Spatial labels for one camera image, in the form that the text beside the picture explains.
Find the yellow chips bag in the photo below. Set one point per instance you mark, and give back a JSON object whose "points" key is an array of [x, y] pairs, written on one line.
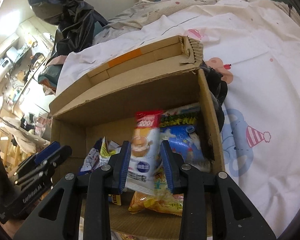
{"points": [[163, 201]]}

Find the white red milk snack bag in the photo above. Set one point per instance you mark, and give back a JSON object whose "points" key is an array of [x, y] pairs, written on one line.
{"points": [[144, 159]]}

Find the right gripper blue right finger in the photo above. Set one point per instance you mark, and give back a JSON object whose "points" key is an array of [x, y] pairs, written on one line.
{"points": [[172, 163]]}

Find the dark cloth beside box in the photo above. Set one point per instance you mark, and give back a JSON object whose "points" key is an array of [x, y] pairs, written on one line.
{"points": [[218, 90]]}

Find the floral crumpled blanket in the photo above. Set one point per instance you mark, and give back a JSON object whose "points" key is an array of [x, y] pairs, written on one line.
{"points": [[141, 14]]}

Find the black plastic garbage bag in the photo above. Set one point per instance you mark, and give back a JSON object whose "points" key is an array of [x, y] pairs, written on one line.
{"points": [[75, 21]]}

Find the white patterned bed sheet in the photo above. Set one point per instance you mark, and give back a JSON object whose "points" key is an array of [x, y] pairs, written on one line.
{"points": [[256, 46]]}

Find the brown cardboard box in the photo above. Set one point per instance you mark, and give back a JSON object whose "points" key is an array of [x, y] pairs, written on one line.
{"points": [[159, 76]]}

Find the blue yellow cartoon snack bag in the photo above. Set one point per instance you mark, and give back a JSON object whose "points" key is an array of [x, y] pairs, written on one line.
{"points": [[115, 199]]}

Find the blue green popcorn snack bag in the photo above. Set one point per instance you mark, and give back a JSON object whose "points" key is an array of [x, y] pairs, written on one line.
{"points": [[179, 127]]}

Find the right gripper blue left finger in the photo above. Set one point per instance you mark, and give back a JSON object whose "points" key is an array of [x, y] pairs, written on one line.
{"points": [[120, 164]]}

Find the white silver crumpled snack bag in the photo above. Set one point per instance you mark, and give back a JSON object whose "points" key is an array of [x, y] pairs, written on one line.
{"points": [[99, 155]]}

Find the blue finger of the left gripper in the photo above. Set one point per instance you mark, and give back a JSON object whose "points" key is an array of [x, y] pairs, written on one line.
{"points": [[46, 152]]}

